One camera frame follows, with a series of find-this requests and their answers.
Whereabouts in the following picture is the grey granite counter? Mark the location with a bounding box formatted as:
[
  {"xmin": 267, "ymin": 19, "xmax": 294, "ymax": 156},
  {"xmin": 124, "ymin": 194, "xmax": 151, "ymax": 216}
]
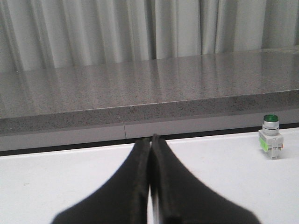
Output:
[{"xmin": 0, "ymin": 46, "xmax": 299, "ymax": 151}]

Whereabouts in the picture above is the green pushbutton switch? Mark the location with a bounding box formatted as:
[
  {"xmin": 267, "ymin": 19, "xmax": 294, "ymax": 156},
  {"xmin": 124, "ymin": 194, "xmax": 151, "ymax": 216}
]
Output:
[{"xmin": 258, "ymin": 114, "xmax": 284, "ymax": 159}]

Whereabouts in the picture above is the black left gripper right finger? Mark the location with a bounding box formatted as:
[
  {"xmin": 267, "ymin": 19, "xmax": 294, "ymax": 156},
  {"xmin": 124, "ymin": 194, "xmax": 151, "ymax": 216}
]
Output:
[{"xmin": 150, "ymin": 135, "xmax": 258, "ymax": 224}]

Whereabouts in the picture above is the grey curtain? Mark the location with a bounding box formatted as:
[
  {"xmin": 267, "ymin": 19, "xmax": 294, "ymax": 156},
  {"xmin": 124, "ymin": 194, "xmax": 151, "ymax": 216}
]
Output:
[{"xmin": 0, "ymin": 0, "xmax": 299, "ymax": 72}]

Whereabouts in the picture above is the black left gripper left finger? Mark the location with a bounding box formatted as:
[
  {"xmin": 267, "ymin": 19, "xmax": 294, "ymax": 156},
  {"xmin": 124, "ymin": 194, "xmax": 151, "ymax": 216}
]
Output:
[{"xmin": 53, "ymin": 139, "xmax": 150, "ymax": 224}]

